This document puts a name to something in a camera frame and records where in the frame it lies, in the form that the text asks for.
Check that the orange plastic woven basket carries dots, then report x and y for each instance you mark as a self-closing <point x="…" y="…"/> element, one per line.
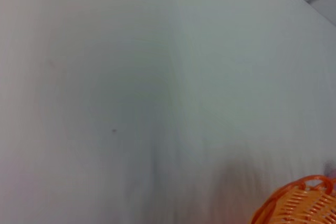
<point x="302" y="203"/>

